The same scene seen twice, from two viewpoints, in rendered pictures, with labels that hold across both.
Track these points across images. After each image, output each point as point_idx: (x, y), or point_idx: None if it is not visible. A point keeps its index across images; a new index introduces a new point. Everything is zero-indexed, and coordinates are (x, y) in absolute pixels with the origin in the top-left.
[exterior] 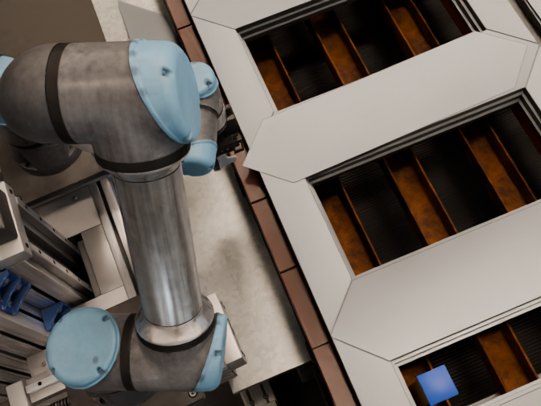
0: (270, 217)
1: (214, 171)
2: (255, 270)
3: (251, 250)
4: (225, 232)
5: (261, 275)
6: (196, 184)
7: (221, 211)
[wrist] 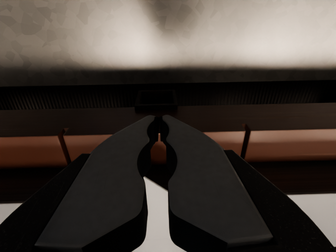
0: (17, 161)
1: (62, 171)
2: (18, 55)
3: (57, 61)
4: (99, 28)
5: (9, 61)
6: (213, 5)
7: (142, 35)
